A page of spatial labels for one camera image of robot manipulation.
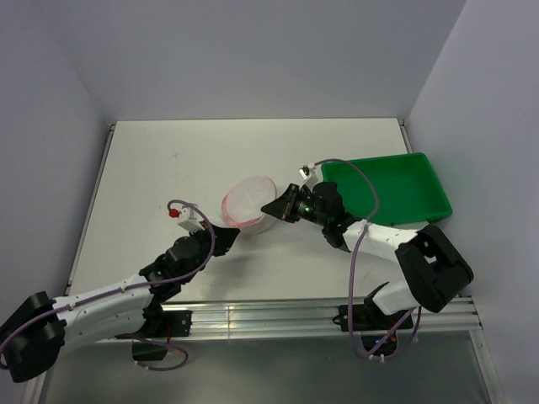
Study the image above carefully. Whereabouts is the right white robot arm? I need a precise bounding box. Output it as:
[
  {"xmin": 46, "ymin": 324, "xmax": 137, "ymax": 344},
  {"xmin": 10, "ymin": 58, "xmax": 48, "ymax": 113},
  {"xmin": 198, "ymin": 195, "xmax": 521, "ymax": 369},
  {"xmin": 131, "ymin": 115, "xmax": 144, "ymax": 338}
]
[{"xmin": 261, "ymin": 182, "xmax": 474, "ymax": 331}]

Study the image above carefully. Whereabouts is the purple cable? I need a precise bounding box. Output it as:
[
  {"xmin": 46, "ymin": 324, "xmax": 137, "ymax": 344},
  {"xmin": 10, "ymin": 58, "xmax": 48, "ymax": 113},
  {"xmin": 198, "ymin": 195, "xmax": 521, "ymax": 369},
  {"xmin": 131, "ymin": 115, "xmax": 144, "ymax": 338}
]
[
  {"xmin": 0, "ymin": 199, "xmax": 220, "ymax": 374},
  {"xmin": 313, "ymin": 157, "xmax": 423, "ymax": 361}
]

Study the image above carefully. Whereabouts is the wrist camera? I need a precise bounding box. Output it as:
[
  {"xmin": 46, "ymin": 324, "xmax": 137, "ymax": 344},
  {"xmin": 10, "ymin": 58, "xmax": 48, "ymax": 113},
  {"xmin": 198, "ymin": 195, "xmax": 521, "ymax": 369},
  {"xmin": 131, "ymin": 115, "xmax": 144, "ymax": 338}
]
[
  {"xmin": 299, "ymin": 162, "xmax": 320, "ymax": 191},
  {"xmin": 167, "ymin": 201, "xmax": 204, "ymax": 233}
]

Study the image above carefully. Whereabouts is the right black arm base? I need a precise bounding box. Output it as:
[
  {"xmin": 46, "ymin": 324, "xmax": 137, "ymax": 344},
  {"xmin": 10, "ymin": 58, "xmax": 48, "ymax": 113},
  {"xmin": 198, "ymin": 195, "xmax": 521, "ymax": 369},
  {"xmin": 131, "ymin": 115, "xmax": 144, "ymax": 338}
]
[{"xmin": 332, "ymin": 302, "xmax": 419, "ymax": 359}]

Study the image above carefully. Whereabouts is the green plastic tray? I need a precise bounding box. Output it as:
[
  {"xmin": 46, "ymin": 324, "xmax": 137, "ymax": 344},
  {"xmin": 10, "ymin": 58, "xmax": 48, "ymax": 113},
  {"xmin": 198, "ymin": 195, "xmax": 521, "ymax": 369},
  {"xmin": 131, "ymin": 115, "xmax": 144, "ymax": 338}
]
[{"xmin": 321, "ymin": 152, "xmax": 452, "ymax": 226}]

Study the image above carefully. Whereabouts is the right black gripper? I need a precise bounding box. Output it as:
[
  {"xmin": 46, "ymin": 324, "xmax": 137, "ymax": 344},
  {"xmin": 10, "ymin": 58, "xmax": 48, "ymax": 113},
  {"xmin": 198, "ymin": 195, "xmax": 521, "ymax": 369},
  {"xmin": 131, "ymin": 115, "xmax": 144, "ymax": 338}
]
[{"xmin": 263, "ymin": 183, "xmax": 328, "ymax": 226}]

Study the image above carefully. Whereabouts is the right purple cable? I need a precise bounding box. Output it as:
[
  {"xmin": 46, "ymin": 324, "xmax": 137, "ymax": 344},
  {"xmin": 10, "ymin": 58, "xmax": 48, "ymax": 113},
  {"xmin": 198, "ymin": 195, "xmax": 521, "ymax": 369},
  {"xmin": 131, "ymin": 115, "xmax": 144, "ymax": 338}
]
[{"xmin": 313, "ymin": 157, "xmax": 423, "ymax": 361}]

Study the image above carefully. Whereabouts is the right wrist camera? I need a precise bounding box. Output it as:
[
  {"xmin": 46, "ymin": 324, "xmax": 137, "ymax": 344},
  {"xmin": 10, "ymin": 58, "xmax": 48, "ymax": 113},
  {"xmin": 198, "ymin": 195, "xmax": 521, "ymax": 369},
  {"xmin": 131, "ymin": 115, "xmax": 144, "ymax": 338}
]
[{"xmin": 299, "ymin": 162, "xmax": 320, "ymax": 191}]

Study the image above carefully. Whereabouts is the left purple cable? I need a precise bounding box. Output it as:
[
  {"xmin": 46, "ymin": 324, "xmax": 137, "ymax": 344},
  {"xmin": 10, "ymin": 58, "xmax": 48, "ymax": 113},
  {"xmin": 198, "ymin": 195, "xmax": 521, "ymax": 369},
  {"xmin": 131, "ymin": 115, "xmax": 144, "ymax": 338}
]
[{"xmin": 0, "ymin": 199, "xmax": 220, "ymax": 374}]

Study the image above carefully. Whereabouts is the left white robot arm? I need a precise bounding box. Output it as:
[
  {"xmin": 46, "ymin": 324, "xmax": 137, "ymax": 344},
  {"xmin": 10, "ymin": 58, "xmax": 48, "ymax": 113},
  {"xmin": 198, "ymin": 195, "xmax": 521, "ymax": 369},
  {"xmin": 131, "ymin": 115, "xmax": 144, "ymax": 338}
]
[{"xmin": 1, "ymin": 225, "xmax": 240, "ymax": 383}]

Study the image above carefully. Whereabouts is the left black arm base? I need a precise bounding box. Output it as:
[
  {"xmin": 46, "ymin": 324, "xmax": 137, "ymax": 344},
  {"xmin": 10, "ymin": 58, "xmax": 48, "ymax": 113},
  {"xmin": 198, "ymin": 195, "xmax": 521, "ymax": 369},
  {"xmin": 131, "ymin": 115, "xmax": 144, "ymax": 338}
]
[{"xmin": 116, "ymin": 310, "xmax": 192, "ymax": 367}]

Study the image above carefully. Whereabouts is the mesh laundry bag pink trim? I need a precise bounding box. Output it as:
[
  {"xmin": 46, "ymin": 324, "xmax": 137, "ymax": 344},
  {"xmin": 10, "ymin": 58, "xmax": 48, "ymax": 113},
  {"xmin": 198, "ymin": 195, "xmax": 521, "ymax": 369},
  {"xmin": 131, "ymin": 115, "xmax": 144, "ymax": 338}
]
[{"xmin": 221, "ymin": 176, "xmax": 277, "ymax": 236}]

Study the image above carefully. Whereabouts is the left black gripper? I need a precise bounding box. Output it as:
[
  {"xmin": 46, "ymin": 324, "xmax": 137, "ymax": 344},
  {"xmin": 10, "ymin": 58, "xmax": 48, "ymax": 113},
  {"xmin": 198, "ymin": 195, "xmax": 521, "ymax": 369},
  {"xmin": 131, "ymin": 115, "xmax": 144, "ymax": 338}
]
[{"xmin": 181, "ymin": 219, "xmax": 238, "ymax": 283}]

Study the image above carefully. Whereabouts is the aluminium frame rail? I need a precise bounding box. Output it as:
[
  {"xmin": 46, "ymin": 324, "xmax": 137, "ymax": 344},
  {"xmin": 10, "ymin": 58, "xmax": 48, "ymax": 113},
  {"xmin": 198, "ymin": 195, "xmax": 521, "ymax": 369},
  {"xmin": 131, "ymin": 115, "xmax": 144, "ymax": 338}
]
[{"xmin": 163, "ymin": 297, "xmax": 483, "ymax": 341}]

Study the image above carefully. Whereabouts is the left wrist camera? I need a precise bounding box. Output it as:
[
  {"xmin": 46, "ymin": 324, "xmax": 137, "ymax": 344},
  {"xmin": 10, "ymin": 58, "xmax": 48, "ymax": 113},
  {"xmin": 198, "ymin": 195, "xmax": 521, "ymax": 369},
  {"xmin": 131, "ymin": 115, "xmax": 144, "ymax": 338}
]
[{"xmin": 167, "ymin": 201, "xmax": 204, "ymax": 233}]

